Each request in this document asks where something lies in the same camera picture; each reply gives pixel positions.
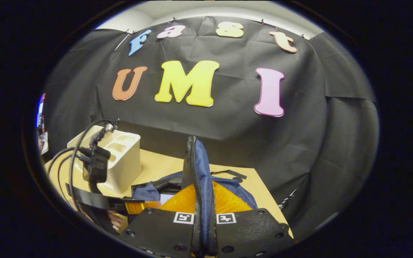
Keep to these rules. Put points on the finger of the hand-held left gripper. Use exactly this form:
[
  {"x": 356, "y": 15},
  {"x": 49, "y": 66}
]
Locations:
[{"x": 140, "y": 208}]

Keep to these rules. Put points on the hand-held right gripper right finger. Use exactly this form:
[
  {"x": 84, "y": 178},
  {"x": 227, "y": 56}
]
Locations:
[{"x": 246, "y": 233}]

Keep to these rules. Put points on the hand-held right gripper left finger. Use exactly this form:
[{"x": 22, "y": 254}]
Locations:
[{"x": 163, "y": 233}]

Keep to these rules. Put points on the cream plastic bookshelf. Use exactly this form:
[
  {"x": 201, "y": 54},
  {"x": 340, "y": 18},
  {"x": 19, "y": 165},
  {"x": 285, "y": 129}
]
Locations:
[{"x": 127, "y": 168}]

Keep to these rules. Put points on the blue schoolbag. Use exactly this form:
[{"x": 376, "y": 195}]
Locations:
[{"x": 203, "y": 161}]

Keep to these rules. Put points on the lit computer screen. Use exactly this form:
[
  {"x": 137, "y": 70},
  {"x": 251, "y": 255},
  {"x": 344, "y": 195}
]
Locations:
[{"x": 41, "y": 111}]

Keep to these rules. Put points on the black backdrop cloth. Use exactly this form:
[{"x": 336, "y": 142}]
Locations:
[{"x": 299, "y": 143}]

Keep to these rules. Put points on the thin white strip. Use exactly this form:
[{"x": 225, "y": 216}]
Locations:
[{"x": 122, "y": 40}]

